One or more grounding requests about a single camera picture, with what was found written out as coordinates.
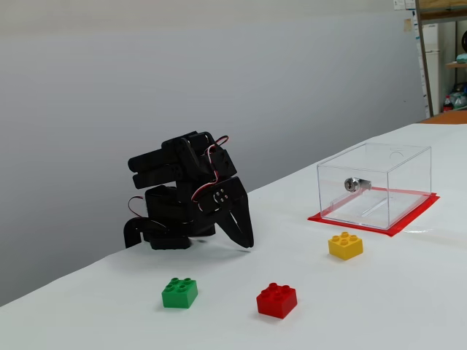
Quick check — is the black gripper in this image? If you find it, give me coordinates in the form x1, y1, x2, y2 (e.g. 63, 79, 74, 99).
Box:
196, 176, 255, 251

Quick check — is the green lego brick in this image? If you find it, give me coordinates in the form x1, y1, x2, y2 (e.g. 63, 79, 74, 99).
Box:
161, 277, 198, 309

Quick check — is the red lego brick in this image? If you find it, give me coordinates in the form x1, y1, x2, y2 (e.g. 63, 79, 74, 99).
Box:
255, 282, 298, 320

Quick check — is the yellow lego brick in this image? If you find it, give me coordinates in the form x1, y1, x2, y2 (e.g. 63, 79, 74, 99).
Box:
328, 231, 364, 261

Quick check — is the transparent plastic box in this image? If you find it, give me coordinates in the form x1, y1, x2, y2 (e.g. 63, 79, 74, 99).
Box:
316, 141, 432, 230

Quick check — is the black table clamp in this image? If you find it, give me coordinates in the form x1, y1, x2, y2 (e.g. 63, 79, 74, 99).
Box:
123, 217, 169, 249

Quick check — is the silver cam lock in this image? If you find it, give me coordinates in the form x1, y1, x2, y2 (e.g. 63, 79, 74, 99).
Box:
343, 177, 372, 193

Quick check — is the red tape square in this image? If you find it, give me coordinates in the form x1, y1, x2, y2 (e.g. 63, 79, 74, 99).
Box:
307, 186, 441, 238

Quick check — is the orange wooden table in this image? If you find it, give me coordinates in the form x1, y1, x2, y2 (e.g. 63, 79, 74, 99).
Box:
419, 109, 467, 125

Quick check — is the white cabinet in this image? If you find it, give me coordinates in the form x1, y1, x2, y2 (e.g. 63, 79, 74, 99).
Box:
422, 23, 441, 110

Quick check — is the red white wrist wire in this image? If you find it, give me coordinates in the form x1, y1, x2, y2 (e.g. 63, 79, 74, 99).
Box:
191, 135, 230, 205

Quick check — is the red white base wire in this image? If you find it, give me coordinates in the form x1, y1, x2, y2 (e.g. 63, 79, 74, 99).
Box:
128, 195, 147, 219

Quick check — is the metal shelf frame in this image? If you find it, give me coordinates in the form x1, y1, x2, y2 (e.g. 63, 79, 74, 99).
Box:
414, 0, 467, 117

